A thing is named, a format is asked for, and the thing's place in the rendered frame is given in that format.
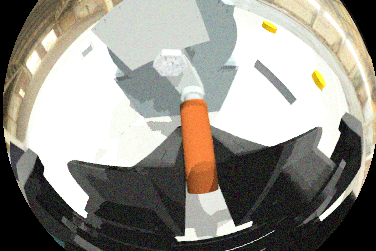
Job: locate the yellow round disc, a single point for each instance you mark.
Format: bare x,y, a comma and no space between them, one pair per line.
318,79
269,26

